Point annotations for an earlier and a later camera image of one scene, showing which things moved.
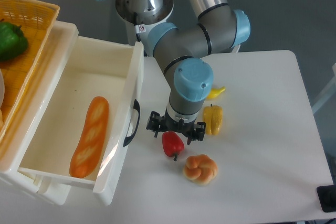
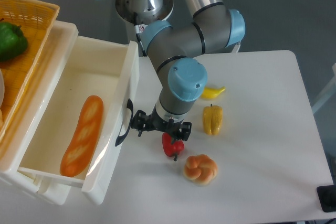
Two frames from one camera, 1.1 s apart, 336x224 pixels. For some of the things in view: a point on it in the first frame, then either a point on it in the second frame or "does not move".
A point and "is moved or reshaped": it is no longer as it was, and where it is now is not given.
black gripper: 168,124 → 141,121
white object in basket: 2,88 does not move
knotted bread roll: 200,169 does not move
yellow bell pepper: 213,117 does not move
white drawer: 95,67 is moved or reshaped
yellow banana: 215,93 does not move
